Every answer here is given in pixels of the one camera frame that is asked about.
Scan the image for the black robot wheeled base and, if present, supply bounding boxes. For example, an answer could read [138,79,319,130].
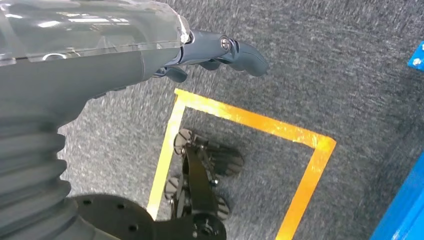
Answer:
[67,128,245,240]

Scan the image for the blue metal shelf rack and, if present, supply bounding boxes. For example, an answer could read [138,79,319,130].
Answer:
[369,41,424,240]

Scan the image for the yellow floor tape square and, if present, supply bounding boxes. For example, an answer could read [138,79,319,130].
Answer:
[146,88,337,240]

